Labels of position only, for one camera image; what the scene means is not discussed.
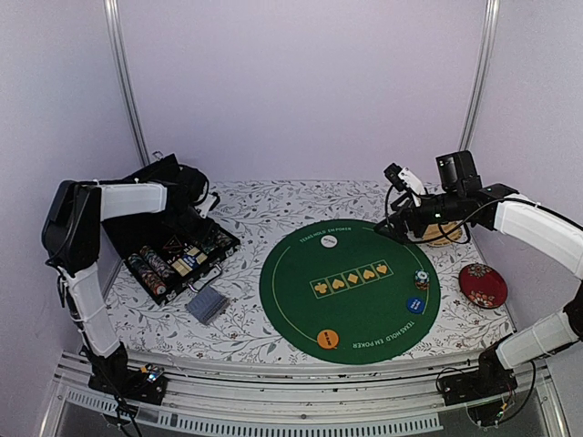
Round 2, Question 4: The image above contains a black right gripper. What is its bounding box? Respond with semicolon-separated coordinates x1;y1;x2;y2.
373;190;464;246

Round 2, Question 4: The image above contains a white dealer button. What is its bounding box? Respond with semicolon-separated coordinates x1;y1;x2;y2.
321;234;338;249

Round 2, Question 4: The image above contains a multicolour poker chip stack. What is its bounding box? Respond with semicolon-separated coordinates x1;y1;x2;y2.
414;269;430;290

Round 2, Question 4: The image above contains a blue small blind button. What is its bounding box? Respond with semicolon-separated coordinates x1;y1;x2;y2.
406;297;425;314

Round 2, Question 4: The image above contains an orange big blind button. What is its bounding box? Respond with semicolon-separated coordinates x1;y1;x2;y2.
316;329;340;350

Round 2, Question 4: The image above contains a grey card stack holder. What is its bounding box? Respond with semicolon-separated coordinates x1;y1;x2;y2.
186;286;229;325

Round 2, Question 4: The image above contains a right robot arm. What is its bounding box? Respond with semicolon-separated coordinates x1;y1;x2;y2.
374;151;582;397

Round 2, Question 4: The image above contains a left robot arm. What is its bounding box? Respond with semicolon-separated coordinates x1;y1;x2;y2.
41;168;220;359

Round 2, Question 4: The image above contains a round woven bamboo tray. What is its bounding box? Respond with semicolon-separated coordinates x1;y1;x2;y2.
421;221;464;248

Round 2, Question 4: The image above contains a round green poker mat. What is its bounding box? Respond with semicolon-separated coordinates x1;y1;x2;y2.
259;219;441;364

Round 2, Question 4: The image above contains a red floral round box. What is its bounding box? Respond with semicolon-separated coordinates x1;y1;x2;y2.
458;263;508;309

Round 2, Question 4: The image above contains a poker chip row right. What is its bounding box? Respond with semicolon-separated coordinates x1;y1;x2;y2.
201;230;231;254

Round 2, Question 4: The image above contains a poker chip row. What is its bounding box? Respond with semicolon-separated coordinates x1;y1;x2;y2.
128;254;167;295
201;230;231;254
139;246;175;279

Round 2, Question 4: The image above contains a floral patterned tablecloth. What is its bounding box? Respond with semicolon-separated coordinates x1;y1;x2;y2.
107;180;513;365

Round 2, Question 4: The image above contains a blue playing card deck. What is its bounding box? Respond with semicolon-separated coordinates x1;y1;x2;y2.
171;248;208;277

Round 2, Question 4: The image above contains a black poker chip case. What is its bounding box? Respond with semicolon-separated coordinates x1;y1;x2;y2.
103;155;240;306

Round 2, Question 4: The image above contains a poker chip row middle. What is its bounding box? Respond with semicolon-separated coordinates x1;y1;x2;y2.
139;246;175;279

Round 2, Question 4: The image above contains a poker chip row left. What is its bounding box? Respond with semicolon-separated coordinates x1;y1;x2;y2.
128;254;167;295

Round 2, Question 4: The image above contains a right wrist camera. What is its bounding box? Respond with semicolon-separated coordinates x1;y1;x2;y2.
384;163;426;196

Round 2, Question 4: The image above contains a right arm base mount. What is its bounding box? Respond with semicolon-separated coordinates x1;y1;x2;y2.
436;364;517;406

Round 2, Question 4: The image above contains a right aluminium frame post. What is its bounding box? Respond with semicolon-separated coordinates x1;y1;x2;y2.
458;0;500;151

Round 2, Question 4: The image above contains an aluminium frame post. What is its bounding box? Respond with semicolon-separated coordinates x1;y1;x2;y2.
458;0;500;151
104;0;150;167

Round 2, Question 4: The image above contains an aluminium front rail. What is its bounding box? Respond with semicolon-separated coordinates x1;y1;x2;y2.
39;351;569;436

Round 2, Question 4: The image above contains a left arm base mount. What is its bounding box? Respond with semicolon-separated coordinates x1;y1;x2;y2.
88;360;168;405

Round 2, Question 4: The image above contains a left aluminium frame post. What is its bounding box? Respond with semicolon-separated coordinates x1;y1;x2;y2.
104;0;150;167

